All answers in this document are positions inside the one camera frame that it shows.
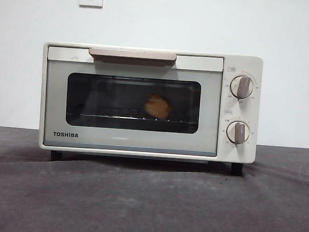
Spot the glass oven door with handle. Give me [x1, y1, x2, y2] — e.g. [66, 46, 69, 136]
[41, 44, 225, 157]

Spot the golden brown bread roll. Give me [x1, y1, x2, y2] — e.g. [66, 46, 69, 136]
[143, 93, 174, 120]

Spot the cream Toshiba toaster oven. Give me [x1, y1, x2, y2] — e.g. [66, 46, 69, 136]
[35, 41, 264, 178]

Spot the cream temperature knob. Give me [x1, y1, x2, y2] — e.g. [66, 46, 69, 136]
[229, 75, 255, 100]

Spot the cream timer knob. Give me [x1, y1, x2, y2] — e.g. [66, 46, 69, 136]
[225, 120, 251, 145]

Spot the metal wire oven rack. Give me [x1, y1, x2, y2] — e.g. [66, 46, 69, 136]
[67, 104, 198, 125]

